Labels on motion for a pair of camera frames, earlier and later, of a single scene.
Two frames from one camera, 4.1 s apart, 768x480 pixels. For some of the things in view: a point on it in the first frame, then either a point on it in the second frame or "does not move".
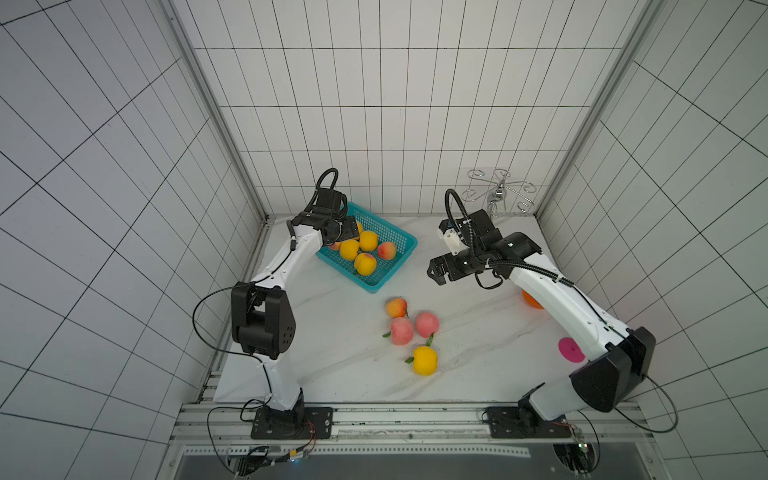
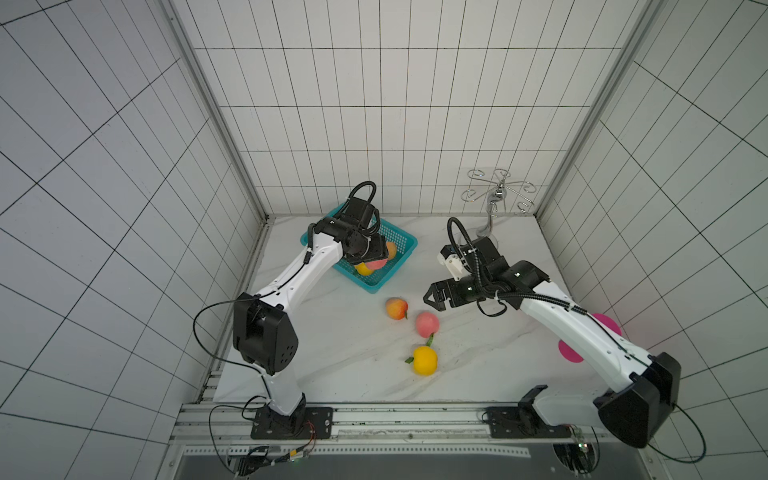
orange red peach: (387, 250) does not move
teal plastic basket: (385, 231) does not move
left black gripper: (350, 229) -> (379, 251)
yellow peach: (425, 360) does not move
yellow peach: (365, 264) does not move
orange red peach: (396, 307) does not move
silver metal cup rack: (501, 190) does not move
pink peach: (401, 331) -> (377, 264)
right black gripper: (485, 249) -> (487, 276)
